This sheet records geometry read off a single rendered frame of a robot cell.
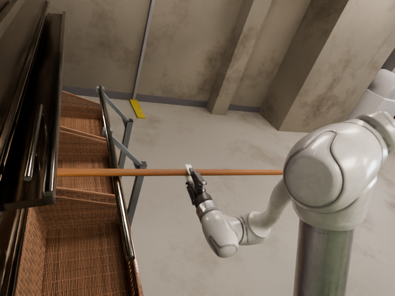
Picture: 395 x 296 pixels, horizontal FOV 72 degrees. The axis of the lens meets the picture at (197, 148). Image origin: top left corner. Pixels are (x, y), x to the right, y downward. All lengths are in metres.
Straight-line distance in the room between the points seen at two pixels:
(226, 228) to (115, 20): 3.45
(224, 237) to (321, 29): 4.46
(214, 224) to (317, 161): 0.60
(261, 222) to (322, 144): 0.60
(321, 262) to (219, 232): 0.45
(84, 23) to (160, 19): 0.98
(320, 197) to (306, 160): 0.06
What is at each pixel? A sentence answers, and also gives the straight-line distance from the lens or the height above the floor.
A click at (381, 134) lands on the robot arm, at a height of 1.77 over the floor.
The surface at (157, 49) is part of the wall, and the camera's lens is 4.29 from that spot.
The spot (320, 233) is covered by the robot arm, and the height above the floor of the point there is 1.60.
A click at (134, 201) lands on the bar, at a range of 1.77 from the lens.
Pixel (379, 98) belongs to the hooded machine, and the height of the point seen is 0.99.
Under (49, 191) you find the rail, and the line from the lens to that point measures 0.70.
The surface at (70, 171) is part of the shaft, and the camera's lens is 1.10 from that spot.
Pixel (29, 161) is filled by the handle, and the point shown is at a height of 1.46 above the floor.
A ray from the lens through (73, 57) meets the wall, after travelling 4.15.
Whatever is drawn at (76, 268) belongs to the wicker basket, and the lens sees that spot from 1.57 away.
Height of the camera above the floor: 1.92
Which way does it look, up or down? 31 degrees down
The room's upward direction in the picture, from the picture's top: 20 degrees clockwise
